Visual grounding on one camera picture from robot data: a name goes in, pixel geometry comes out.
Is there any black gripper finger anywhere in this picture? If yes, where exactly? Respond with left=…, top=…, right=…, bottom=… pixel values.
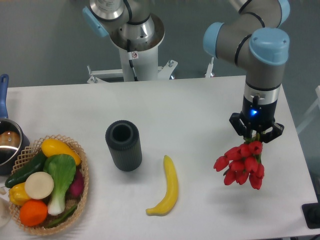
left=229, top=112, right=251, bottom=138
left=260, top=122, right=285, bottom=143

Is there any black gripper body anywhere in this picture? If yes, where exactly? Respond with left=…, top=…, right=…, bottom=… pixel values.
left=240, top=97, right=277, bottom=131

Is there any red tulip bouquet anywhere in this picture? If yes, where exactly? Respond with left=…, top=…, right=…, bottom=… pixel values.
left=213, top=133, right=265, bottom=190

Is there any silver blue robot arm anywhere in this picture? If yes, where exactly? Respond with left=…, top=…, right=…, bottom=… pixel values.
left=202, top=0, right=291, bottom=143

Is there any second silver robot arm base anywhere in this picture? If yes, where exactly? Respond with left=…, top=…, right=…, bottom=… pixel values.
left=82, top=0, right=165, bottom=52

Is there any black device at table edge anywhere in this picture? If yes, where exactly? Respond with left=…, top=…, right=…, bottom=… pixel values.
left=301, top=202, right=320, bottom=229

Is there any yellow banana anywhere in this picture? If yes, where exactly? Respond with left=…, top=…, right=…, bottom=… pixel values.
left=145, top=155, right=179, bottom=217

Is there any dark grey ribbed vase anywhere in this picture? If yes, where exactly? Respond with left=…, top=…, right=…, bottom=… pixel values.
left=105, top=120, right=142, bottom=172

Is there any purple sweet potato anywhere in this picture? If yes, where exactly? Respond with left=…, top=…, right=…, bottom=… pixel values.
left=68, top=169, right=85, bottom=198

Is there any green bok choy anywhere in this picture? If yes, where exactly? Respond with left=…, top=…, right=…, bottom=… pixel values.
left=44, top=154, right=76, bottom=216

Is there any yellow squash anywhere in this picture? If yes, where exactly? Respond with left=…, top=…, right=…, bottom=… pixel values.
left=41, top=138, right=81, bottom=166

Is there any green bean pod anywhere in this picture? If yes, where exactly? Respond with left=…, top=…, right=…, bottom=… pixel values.
left=45, top=205, right=78, bottom=229

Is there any green cucumber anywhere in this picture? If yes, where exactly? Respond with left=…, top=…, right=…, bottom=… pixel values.
left=4, top=151, right=47, bottom=189

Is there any woven wicker basket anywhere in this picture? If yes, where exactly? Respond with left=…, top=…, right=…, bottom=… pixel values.
left=9, top=135, right=89, bottom=236

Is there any white round radish slice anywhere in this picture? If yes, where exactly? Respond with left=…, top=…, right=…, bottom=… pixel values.
left=24, top=171, right=54, bottom=200

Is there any orange fruit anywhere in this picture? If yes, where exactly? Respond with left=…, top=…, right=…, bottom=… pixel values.
left=19, top=199, right=48, bottom=227

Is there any yellow bell pepper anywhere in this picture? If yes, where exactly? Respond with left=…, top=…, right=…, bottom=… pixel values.
left=9, top=182, right=31, bottom=206

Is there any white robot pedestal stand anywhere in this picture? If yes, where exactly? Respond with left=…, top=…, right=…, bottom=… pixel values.
left=87, top=46, right=178, bottom=84

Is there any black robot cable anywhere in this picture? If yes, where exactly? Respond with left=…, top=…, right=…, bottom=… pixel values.
left=126, top=39, right=139, bottom=82

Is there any blue handled saucepan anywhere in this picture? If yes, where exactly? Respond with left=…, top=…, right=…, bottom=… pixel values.
left=0, top=74, right=30, bottom=176

